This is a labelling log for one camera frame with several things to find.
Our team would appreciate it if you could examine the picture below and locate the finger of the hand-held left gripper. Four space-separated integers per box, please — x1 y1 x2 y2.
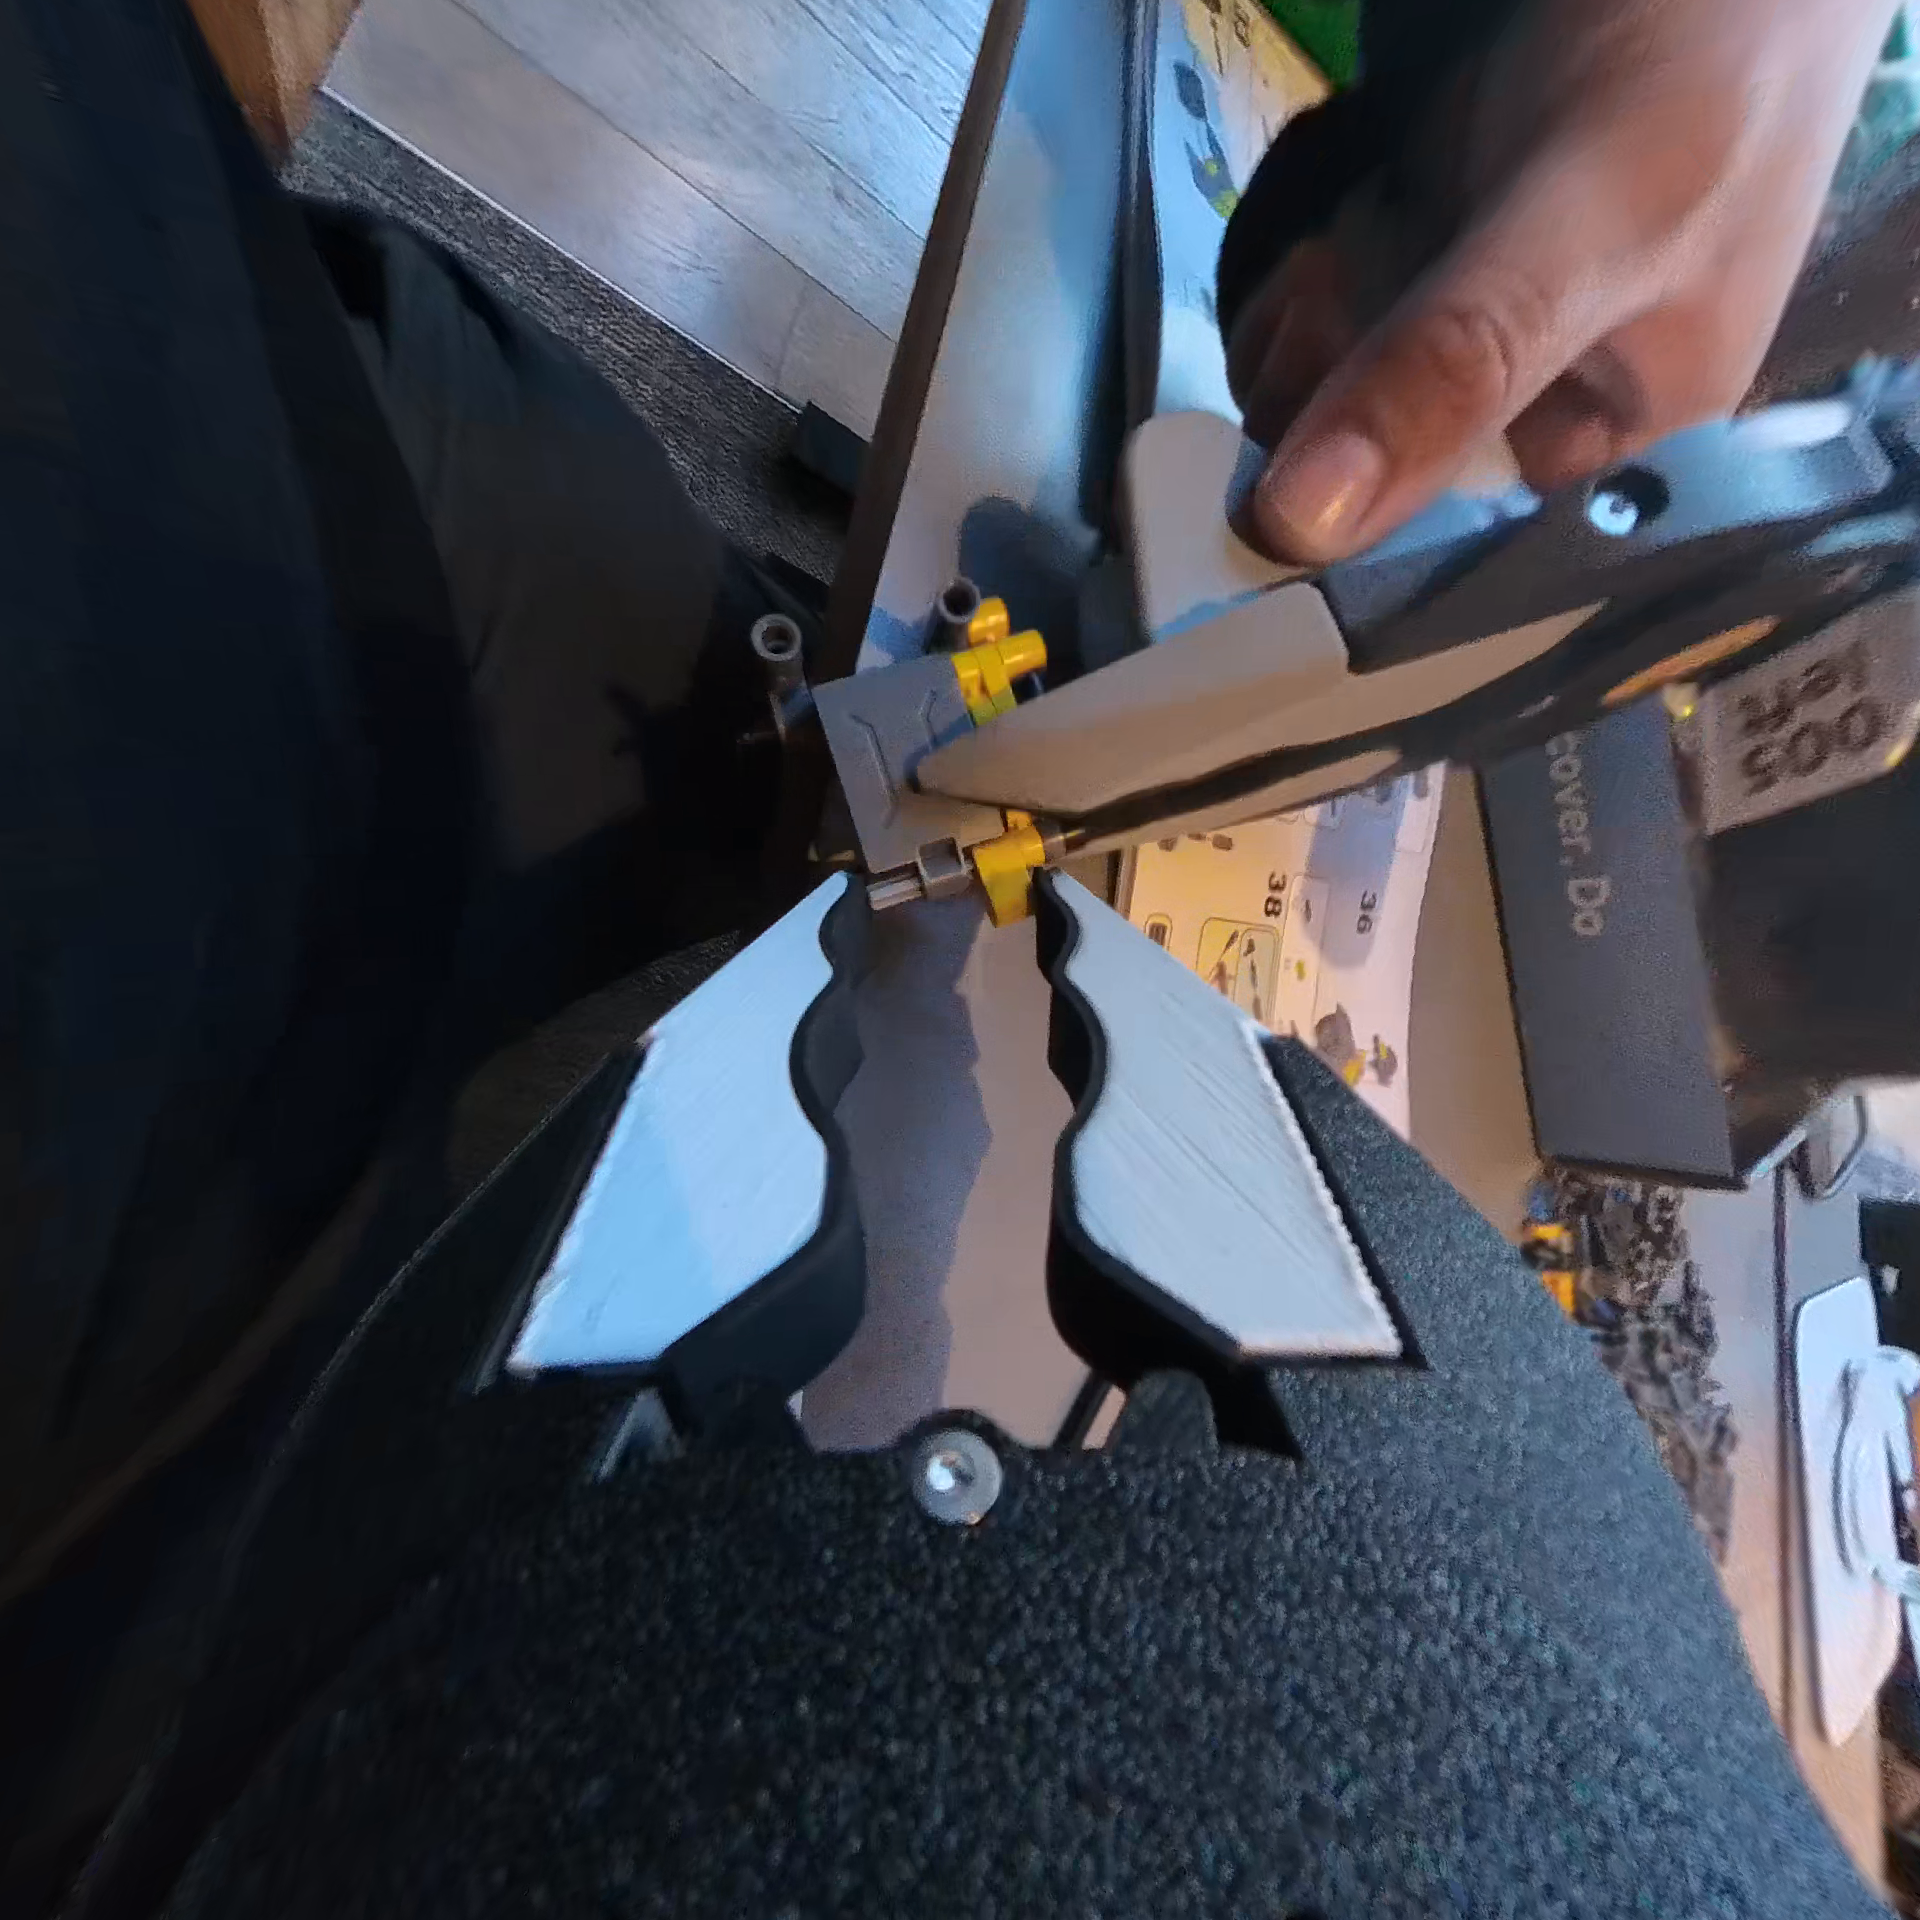
913 581 1607 820
1045 734 1458 870

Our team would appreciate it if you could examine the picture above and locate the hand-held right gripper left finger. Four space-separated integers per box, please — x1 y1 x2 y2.
505 870 876 1380

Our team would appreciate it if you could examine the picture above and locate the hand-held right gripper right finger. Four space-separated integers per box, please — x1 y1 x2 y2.
1034 866 1410 1369

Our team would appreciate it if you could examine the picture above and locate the instruction booklet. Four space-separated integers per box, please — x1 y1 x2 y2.
1124 0 1452 1141

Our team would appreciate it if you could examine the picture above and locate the grey yellow brick assembly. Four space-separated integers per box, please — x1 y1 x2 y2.
742 587 1082 927

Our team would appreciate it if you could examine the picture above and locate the person's left hand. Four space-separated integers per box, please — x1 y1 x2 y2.
1247 0 1904 565

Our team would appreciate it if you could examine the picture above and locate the dark blue cardboard box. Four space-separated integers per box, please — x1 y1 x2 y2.
1476 695 1750 1189

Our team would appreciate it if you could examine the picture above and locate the pile of small brick pieces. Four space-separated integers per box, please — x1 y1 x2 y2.
1514 1170 1741 1561

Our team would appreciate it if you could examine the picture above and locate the person's dark clothed body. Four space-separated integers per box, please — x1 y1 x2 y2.
0 0 842 1920

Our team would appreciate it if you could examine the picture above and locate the white flat device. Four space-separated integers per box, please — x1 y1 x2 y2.
1792 1274 1920 1750

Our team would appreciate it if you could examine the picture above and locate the wooden stool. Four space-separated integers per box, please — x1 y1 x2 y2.
186 0 361 151

